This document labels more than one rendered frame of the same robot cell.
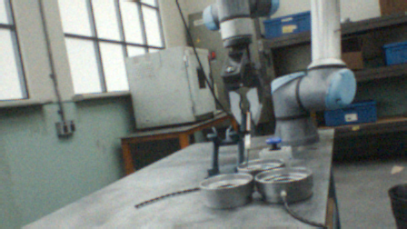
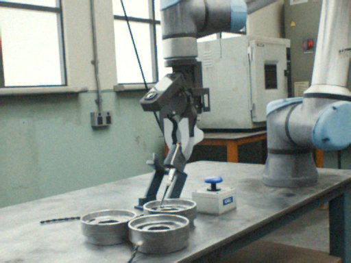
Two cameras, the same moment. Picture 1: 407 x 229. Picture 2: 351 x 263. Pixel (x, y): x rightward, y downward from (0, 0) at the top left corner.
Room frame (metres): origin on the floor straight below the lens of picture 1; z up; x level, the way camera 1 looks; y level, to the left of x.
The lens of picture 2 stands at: (-0.02, -0.41, 1.06)
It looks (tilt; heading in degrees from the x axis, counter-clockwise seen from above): 6 degrees down; 22
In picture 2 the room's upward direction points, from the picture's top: 3 degrees counter-clockwise
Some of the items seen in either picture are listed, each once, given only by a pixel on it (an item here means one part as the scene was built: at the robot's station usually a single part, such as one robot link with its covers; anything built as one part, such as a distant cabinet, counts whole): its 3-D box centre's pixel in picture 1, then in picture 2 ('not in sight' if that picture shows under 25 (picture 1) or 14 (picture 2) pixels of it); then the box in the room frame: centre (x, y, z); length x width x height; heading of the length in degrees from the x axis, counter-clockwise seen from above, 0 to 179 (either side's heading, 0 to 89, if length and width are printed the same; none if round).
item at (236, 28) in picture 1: (235, 32); (178, 51); (0.92, -0.12, 1.15); 0.08 x 0.08 x 0.05
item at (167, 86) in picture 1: (177, 88); (242, 85); (3.38, 0.17, 1.10); 0.62 x 0.61 x 0.65; 159
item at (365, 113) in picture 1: (350, 113); not in sight; (4.11, -1.63, 0.56); 0.52 x 0.38 x 0.22; 66
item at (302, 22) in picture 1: (288, 27); not in sight; (4.29, -1.14, 1.61); 0.52 x 0.38 x 0.22; 72
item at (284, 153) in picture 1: (276, 156); (215, 198); (0.95, -0.18, 0.82); 0.08 x 0.07 x 0.05; 159
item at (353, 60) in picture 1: (341, 55); not in sight; (4.10, -1.61, 1.19); 0.52 x 0.42 x 0.38; 69
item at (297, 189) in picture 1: (284, 184); (159, 233); (0.69, -0.13, 0.82); 0.10 x 0.10 x 0.04
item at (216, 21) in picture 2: (253, 4); (215, 16); (1.00, -0.18, 1.23); 0.11 x 0.11 x 0.08; 42
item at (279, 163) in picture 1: (262, 173); (170, 214); (0.82, -0.11, 0.82); 0.10 x 0.10 x 0.04
